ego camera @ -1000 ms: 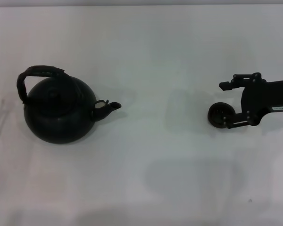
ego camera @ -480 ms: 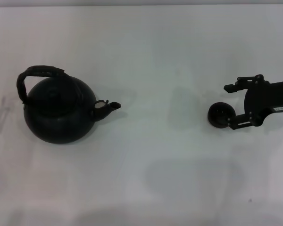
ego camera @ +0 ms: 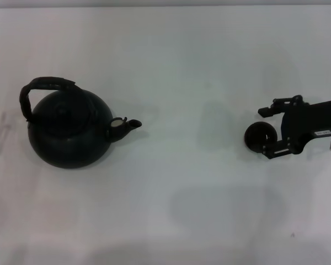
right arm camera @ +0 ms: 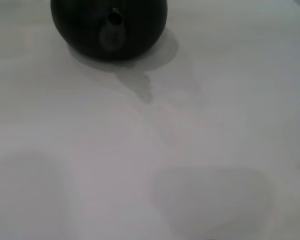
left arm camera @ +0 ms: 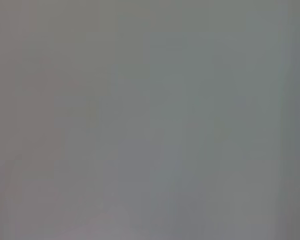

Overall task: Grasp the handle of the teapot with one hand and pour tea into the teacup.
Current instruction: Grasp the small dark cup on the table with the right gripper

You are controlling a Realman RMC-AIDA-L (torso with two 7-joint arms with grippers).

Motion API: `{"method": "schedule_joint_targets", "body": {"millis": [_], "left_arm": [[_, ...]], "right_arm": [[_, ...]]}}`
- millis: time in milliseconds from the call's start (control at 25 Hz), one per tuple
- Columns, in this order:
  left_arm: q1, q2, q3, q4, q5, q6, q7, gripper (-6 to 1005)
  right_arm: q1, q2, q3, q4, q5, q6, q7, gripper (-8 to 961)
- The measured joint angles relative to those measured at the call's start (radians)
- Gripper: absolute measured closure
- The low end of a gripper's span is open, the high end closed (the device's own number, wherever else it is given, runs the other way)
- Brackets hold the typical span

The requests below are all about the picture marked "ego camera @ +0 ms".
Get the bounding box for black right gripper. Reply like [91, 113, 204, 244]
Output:
[258, 94, 331, 161]

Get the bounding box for small dark brown teacup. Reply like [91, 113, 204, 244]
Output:
[244, 121, 278, 154]

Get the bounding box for black round teapot with handle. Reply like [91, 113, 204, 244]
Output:
[18, 76, 142, 169]

